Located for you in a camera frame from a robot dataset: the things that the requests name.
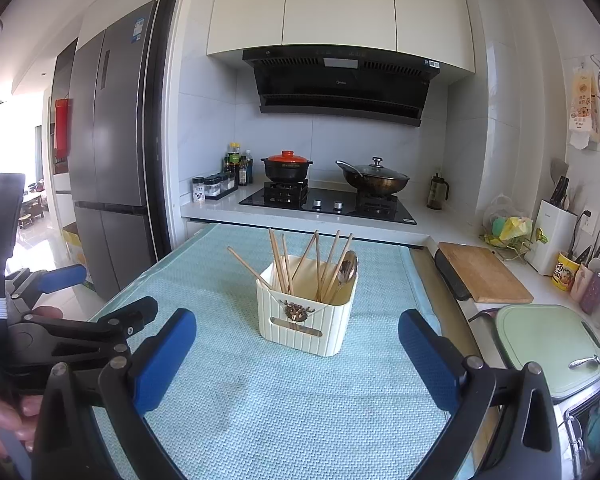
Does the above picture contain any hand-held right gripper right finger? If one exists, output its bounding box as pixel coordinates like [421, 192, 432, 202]
[398, 309, 566, 480]

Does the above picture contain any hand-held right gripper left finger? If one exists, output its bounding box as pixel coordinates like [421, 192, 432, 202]
[32, 308, 197, 480]

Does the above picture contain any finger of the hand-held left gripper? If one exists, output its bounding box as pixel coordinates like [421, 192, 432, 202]
[5, 265, 88, 311]
[25, 296, 159, 348]

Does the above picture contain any cream ribbed utensil holder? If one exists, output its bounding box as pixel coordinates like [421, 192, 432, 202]
[256, 255, 359, 357]

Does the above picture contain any set of wooden chopsticks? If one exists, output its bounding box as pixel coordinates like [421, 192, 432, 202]
[269, 228, 353, 305]

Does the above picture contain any person's left hand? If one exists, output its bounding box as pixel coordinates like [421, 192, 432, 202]
[0, 392, 43, 461]

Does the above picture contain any yellow cardboard box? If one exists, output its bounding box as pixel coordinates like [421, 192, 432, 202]
[62, 222, 89, 282]

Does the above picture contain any wooden dining table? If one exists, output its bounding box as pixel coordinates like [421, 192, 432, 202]
[17, 192, 47, 232]

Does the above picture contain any wooden cutting board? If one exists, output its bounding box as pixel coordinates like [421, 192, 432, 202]
[437, 241, 535, 305]

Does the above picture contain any green plastic cutting board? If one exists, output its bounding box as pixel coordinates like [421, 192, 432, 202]
[495, 304, 600, 402]

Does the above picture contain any teal woven table mat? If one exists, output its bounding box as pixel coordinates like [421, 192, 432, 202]
[87, 222, 456, 480]

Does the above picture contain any grey refrigerator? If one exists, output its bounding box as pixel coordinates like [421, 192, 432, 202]
[69, 0, 173, 301]

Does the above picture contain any yellow printed cup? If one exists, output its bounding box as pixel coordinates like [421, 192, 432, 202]
[552, 251, 581, 292]

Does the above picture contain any metal dish drainer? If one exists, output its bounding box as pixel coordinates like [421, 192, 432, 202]
[562, 400, 600, 480]

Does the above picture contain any dark glass pitcher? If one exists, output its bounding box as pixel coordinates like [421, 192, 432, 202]
[426, 172, 450, 211]

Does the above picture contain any white knife block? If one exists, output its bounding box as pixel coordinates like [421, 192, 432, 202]
[524, 157, 579, 277]

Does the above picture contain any pink container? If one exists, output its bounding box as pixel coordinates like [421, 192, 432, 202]
[570, 259, 594, 302]

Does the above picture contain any dark wok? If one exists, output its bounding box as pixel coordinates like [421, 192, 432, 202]
[336, 159, 411, 196]

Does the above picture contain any teal cloth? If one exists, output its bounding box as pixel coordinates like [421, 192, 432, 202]
[582, 400, 600, 461]

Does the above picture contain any purple soap dispenser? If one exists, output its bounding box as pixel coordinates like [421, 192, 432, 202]
[580, 259, 600, 317]

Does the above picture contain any black gas stove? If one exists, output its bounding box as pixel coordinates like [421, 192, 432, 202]
[239, 180, 417, 226]

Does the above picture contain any yellow cap oil bottle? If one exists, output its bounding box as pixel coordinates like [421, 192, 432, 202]
[226, 141, 242, 184]

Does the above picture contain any glass wok lid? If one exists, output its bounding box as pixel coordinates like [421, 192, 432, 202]
[349, 156, 409, 182]

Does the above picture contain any black pot with red lid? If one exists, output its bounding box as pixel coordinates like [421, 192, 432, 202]
[260, 150, 311, 183]

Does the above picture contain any black range hood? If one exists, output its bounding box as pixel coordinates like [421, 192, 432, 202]
[242, 46, 442, 127]

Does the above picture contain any hanging paper package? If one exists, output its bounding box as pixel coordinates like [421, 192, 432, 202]
[566, 62, 600, 150]

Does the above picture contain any red wall box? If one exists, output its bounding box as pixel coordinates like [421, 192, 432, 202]
[55, 98, 74, 162]

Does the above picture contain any wire rack with bags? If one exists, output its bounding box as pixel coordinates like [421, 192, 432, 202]
[482, 194, 537, 262]

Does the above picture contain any white wall cabinet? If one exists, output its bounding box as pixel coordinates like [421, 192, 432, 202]
[206, 0, 476, 81]

